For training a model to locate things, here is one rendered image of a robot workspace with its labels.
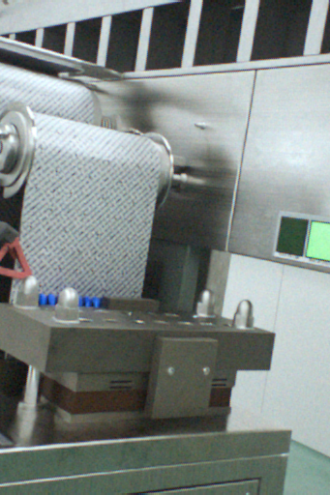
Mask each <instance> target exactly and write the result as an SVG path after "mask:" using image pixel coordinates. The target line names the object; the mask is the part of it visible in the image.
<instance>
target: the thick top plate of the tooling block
mask: <svg viewBox="0 0 330 495"><path fill-rule="evenodd" d="M38 307H39V309H23V308H18V307H14V304H8V303H0V348H1V349H2V350H4V352H5V351H6V353H8V354H9V355H11V356H13V357H16V358H18V359H19V360H21V361H23V362H25V363H26V364H29V365H31V366H33V367H35V368H37V369H38V370H40V371H41V372H43V373H70V372H150V367H151V362H152V355H153V348H154V341H155V340H156V336H171V337H210V338H213V339H216V340H218V348H217V354H216V360H215V366H214V371H264V370H271V364H272V358H273V351H274V345H275V338H276V333H273V332H269V331H265V330H262V329H260V328H257V327H254V328H255V329H254V330H253V331H248V330H241V329H236V328H234V327H231V324H232V323H233V319H229V318H226V317H223V316H221V315H218V314H215V315H216V316H215V317H204V316H199V315H195V314H194V313H193V312H191V311H171V310H159V312H145V311H124V310H108V309H105V308H102V307H90V306H79V307H78V316H77V320H79V324H78V325H68V324H60V323H56V322H53V321H51V318H52V317H53V316H54V315H55V309H56V306H50V305H38Z"/></svg>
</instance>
